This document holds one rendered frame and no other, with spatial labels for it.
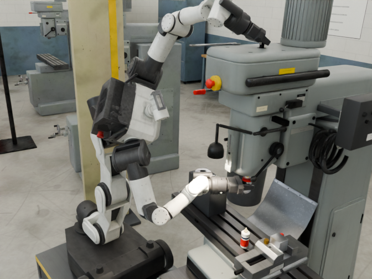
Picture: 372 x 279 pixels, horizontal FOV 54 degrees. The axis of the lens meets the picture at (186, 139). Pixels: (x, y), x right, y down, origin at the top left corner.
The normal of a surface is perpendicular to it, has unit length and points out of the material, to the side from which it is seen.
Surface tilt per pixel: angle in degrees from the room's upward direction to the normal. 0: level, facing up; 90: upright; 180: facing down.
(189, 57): 90
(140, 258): 0
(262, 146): 90
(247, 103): 90
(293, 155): 90
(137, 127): 58
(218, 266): 0
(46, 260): 0
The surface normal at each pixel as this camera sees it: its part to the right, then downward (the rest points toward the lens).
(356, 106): -0.85, 0.17
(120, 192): 0.65, 0.15
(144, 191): 0.43, -0.04
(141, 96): 0.57, -0.23
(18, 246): 0.04, -0.93
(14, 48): 0.52, 0.33
